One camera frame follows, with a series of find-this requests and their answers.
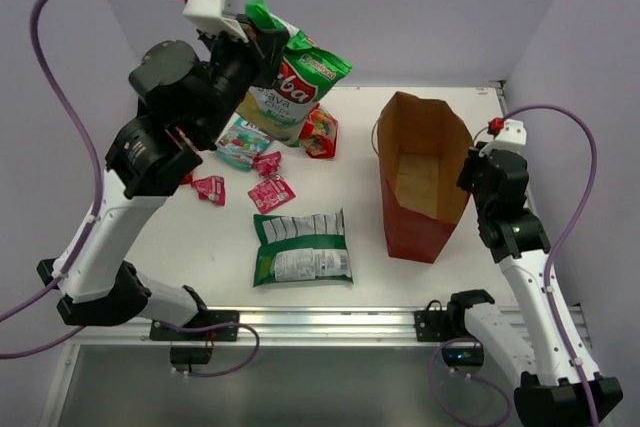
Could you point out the green Chuba chips bag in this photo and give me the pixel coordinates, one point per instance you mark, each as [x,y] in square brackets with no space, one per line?
[306,74]

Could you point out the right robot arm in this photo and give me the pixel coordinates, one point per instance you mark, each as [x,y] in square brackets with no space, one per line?
[555,380]

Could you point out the red snack bag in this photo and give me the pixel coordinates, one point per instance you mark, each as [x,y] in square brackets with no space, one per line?
[187,179]

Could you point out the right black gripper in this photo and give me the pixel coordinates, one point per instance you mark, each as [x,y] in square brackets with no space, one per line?
[471,162]

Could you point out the small red candy packet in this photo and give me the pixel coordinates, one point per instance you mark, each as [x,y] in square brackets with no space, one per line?
[268,165]

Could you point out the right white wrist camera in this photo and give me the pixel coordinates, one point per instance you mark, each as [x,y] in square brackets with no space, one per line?
[507,134]

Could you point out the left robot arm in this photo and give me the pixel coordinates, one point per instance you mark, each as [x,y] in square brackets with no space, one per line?
[184,104]

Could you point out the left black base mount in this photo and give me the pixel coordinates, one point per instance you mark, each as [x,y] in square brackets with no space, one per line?
[192,345]

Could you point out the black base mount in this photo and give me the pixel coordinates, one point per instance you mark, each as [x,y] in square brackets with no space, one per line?
[434,324]
[192,345]

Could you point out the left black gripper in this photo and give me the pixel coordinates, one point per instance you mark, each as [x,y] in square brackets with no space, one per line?
[261,47]

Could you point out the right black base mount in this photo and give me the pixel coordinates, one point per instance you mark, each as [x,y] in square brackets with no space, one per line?
[434,324]

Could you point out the aluminium rail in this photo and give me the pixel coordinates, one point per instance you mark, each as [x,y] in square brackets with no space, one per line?
[316,326]

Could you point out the red gummy candy bag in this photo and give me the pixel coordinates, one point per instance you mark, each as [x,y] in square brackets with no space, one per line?
[318,137]

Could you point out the green chips bag back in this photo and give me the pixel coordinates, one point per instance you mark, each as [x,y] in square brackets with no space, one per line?
[301,249]

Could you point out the red paper bag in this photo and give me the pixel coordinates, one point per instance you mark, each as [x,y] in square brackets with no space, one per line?
[421,146]

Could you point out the teal Fox's candy bag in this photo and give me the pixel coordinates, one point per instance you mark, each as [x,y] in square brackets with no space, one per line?
[242,144]

